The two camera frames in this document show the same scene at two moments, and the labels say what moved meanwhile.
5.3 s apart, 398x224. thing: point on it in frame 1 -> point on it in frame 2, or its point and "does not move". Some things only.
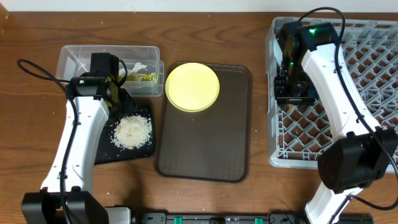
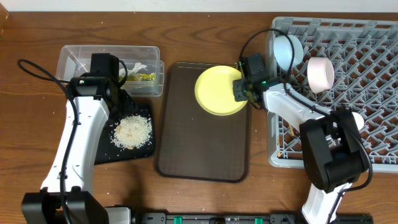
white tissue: (137, 68) does not move
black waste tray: (129, 136) does not move
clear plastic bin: (141, 73) does not move
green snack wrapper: (149, 76) does not move
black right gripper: (283, 98) -> (239, 95)
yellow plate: (192, 87) -> (214, 90)
